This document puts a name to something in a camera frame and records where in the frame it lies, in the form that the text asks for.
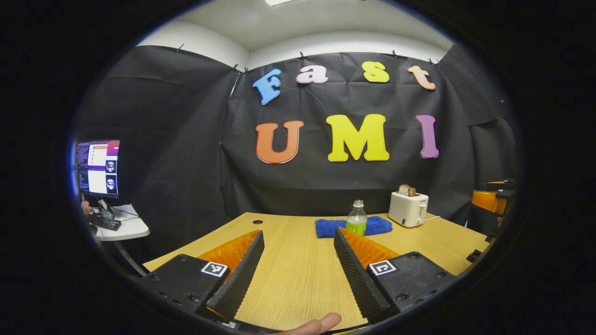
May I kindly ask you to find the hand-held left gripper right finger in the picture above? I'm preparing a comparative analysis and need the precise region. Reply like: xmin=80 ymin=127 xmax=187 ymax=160
xmin=333 ymin=227 xmax=459 ymax=324

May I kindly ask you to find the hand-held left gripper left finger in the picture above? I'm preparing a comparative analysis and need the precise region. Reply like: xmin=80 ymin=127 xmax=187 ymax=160
xmin=140 ymin=229 xmax=266 ymax=324

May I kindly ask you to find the clear green-label water bottle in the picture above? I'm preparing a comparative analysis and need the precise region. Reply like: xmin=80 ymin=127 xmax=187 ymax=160
xmin=346 ymin=200 xmax=368 ymax=236

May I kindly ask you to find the blue towel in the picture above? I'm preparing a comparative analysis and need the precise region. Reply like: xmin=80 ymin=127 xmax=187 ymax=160
xmin=315 ymin=215 xmax=393 ymax=239

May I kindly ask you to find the white toaster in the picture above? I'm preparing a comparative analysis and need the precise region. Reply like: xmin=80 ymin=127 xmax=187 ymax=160
xmin=388 ymin=191 xmax=429 ymax=228

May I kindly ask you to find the white side table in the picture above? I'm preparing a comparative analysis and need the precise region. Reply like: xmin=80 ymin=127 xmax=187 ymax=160
xmin=91 ymin=204 xmax=150 ymax=241

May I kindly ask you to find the black backdrop cloth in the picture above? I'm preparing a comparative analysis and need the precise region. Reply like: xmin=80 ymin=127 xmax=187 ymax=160
xmin=70 ymin=44 xmax=522 ymax=261

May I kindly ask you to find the black keyboard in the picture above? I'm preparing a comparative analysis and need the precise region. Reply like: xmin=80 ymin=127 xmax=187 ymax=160
xmin=88 ymin=213 xmax=122 ymax=232

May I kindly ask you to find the computer monitor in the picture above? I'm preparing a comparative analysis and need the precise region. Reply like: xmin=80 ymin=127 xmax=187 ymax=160
xmin=74 ymin=140 xmax=122 ymax=199

